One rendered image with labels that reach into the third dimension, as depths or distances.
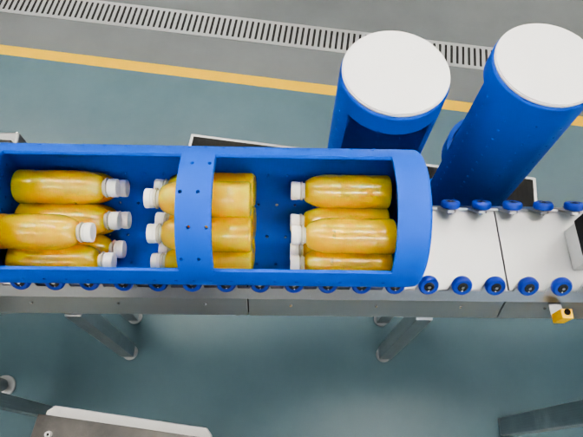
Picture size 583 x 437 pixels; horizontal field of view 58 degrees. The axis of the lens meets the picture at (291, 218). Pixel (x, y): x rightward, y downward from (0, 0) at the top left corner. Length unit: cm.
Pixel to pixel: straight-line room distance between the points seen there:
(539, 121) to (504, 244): 36
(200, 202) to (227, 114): 165
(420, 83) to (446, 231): 38
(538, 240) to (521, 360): 99
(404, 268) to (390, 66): 60
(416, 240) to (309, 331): 121
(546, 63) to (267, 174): 79
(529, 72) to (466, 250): 50
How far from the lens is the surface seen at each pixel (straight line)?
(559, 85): 153
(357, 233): 103
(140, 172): 123
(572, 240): 141
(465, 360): 223
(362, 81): 138
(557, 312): 135
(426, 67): 144
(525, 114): 151
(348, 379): 212
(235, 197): 100
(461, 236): 133
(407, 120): 135
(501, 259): 134
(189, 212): 96
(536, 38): 161
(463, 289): 124
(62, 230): 110
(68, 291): 130
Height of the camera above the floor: 208
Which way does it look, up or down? 65 degrees down
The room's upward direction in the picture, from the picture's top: 3 degrees clockwise
